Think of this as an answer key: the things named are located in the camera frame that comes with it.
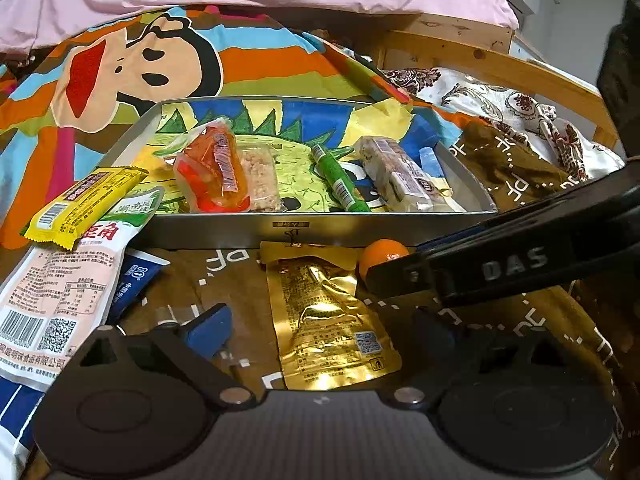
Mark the metal tray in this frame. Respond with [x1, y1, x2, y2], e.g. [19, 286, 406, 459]
[97, 97, 498, 252]

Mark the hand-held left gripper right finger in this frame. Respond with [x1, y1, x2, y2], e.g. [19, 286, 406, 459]
[390, 307, 566, 408]

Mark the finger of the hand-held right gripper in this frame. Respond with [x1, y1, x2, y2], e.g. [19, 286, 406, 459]
[415, 220, 506, 257]
[365, 252, 451, 297]

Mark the yellow snack packet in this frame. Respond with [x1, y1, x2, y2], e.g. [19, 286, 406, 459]
[20, 167, 148, 251]

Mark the blue white snack packet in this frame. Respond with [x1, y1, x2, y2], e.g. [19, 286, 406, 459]
[0, 250, 171, 480]

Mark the dinosaur drawing paper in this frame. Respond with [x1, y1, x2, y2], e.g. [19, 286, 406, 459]
[150, 100, 466, 213]

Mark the gold foil snack packet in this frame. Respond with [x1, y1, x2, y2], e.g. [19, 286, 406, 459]
[259, 241, 403, 391]

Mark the small orange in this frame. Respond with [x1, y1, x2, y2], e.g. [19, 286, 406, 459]
[360, 240, 408, 286]

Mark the green candy stick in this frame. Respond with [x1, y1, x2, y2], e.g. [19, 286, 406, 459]
[310, 144, 373, 212]

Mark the white floral cloth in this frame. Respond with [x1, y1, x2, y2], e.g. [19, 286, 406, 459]
[385, 67, 626, 181]

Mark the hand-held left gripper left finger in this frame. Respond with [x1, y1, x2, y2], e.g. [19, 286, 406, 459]
[77, 304, 256, 408]

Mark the clear nut bar packet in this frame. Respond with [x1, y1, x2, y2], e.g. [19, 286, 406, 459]
[352, 136, 466, 213]

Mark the orange jelly packet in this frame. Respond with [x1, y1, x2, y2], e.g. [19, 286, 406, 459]
[172, 117, 251, 213]

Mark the cartoon monkey printed blanket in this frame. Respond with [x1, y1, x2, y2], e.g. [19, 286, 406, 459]
[0, 2, 640, 480]

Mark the wooden bed frame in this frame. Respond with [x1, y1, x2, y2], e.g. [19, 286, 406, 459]
[375, 12, 621, 148]

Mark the person's right forearm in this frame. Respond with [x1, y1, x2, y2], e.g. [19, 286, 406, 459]
[597, 0, 640, 131]

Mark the pink white snack packet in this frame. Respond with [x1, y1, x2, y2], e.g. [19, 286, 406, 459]
[0, 220, 131, 391]

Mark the rice crisp packet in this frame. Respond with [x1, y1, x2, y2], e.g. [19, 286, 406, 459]
[235, 142, 288, 213]

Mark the green white snack packet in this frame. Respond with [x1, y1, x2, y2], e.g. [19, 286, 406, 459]
[100, 185, 166, 231]

